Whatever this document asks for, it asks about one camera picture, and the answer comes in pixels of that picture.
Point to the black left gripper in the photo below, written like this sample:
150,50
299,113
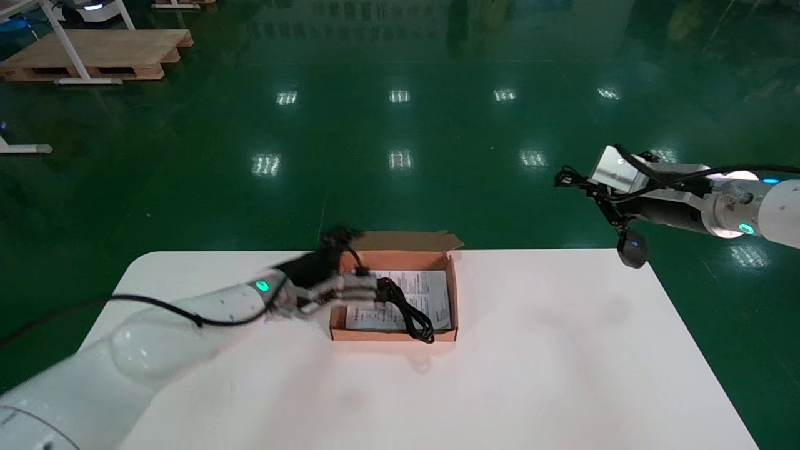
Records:
309,269

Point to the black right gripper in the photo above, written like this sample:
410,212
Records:
675,212

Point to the brown cardboard storage box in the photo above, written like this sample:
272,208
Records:
337,328

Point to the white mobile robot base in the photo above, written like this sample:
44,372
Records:
94,7

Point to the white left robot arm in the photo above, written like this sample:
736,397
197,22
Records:
125,362

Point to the printed white instruction sheet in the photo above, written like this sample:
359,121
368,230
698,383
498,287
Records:
432,294

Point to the small wooden pallet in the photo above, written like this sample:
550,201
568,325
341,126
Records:
183,2

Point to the large wooden pallet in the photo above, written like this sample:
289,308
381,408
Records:
106,53

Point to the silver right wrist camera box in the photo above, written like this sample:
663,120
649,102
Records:
615,172

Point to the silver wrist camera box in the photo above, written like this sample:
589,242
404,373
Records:
615,172
350,290

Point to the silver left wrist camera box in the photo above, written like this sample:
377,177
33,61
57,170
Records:
350,290

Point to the white metal frame foot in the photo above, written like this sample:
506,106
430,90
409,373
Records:
25,149

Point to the white metal table frame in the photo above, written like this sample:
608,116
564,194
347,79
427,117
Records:
65,40

